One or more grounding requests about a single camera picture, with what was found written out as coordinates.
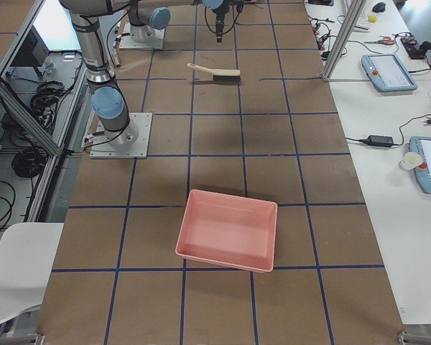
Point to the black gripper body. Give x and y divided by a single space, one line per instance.
218 16

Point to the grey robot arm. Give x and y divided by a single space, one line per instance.
107 100
145 22

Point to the black computer mouse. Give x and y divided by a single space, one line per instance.
379 7

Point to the far blue teach pendant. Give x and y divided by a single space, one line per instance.
387 73

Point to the blue teach pendant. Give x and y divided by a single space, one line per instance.
422 146
387 73

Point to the black power adapter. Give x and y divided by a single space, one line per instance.
379 141

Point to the pink plastic tray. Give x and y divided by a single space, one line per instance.
229 231

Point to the paper cup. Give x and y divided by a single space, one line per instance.
410 161

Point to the near blue teach pendant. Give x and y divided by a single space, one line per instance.
422 146

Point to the white chair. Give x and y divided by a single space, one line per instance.
27 253

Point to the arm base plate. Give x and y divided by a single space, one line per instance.
133 142
141 38

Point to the aluminium frame post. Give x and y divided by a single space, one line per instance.
344 33

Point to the orange handled scissors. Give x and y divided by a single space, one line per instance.
383 40

